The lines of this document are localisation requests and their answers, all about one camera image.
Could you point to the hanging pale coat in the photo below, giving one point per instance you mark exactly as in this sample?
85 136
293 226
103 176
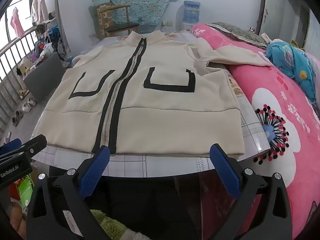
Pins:
39 8

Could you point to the beige slipper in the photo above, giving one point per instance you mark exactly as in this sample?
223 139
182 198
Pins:
23 93

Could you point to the person's left hand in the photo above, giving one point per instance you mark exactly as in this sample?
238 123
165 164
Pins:
18 215

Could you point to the blue water bottle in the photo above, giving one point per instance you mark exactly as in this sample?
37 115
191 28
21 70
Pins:
192 11

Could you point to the teal patterned wall cloth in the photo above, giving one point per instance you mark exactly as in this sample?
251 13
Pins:
145 0

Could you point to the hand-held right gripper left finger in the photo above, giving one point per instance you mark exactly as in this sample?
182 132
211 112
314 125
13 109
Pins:
96 172

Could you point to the dark shoe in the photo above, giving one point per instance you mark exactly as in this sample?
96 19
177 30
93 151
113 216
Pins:
15 122
18 113

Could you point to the pile of clothes and bags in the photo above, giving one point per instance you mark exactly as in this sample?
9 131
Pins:
50 45

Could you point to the teal plastic basin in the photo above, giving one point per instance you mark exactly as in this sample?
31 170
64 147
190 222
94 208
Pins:
101 1

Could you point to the metal railing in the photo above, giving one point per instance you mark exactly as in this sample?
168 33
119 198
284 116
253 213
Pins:
10 62

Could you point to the grey board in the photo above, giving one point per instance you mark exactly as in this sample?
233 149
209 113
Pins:
46 77

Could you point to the pink floral blanket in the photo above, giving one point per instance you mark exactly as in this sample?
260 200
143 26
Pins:
275 105

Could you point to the beige striped cloth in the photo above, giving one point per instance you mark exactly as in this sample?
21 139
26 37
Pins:
272 38

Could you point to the grey-green pillow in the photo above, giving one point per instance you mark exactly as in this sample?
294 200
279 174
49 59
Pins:
237 32

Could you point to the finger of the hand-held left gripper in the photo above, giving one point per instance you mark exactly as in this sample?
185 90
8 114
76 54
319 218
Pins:
35 145
10 147

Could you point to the wall socket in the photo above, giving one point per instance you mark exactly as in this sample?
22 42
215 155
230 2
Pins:
167 23

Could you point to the cream zip jacket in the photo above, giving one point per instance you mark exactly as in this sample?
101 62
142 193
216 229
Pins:
160 105

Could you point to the blue cartoon cloth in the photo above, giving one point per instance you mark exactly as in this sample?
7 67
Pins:
292 60

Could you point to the white shoe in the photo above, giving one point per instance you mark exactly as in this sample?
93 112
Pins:
28 105

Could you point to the white door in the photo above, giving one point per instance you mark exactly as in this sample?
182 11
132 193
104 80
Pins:
285 7

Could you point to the person's green fuzzy robe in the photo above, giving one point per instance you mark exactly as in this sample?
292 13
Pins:
115 225

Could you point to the wooden chair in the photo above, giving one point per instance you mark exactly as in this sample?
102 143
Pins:
120 26

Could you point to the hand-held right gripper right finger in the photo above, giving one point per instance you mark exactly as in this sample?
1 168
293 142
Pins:
225 175

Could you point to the hanging pink garment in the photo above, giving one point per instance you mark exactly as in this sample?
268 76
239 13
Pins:
17 22

